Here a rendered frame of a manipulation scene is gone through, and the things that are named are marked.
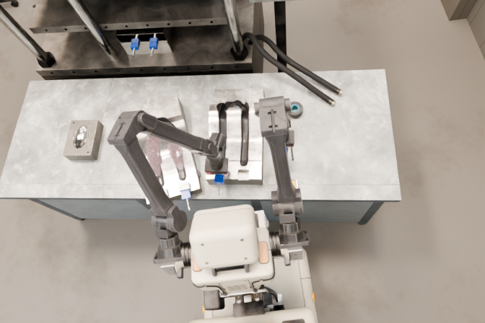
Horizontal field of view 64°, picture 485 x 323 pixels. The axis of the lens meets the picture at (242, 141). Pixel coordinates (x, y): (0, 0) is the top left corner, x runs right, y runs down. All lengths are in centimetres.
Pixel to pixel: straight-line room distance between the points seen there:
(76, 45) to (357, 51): 203
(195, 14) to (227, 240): 128
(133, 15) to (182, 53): 33
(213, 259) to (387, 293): 155
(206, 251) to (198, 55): 131
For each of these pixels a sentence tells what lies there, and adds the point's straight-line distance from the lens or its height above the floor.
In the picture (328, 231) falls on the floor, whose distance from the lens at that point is 262.
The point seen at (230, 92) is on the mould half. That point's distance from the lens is 201.
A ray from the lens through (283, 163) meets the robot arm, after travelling 118.
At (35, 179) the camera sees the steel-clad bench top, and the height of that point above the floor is 80.
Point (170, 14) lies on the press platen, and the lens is 216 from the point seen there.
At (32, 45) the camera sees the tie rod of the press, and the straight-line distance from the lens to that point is 250.
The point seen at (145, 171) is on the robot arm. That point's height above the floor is 143.
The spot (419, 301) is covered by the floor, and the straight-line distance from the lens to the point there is 267.
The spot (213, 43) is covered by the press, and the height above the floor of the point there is 79.
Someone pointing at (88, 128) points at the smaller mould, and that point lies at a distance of 215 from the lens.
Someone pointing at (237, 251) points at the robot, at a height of 134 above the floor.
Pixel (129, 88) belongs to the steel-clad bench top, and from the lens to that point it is 226.
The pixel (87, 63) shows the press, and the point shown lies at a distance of 250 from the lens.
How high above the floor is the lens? 257
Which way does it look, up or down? 65 degrees down
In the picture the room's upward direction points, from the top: 16 degrees counter-clockwise
